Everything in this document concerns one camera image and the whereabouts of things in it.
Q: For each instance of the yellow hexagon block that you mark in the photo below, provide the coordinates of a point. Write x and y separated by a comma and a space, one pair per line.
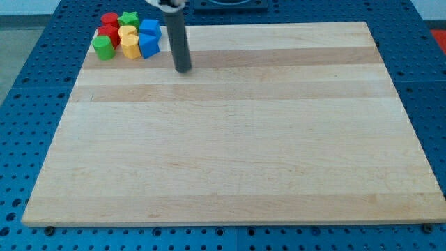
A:
130, 46

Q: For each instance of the blue cube block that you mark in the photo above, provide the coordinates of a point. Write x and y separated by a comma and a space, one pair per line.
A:
150, 27

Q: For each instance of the blue triangular block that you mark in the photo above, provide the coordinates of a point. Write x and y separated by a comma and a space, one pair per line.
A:
148, 45

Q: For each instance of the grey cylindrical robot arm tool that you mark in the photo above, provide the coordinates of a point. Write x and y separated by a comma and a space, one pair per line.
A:
177, 35

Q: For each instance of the green cylinder block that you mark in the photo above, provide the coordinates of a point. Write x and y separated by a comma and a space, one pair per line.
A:
103, 47

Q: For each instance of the green star block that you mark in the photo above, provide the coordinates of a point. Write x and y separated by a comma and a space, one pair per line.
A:
129, 19

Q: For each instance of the red cylinder block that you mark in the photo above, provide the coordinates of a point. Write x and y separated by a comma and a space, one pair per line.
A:
110, 19

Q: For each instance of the light wooden board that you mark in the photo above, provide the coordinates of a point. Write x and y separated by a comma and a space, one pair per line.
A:
275, 124

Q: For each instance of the yellow crescent block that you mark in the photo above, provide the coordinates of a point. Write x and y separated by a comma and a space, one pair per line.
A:
127, 30

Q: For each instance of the red star block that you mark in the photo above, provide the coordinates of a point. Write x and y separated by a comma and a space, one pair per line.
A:
111, 32

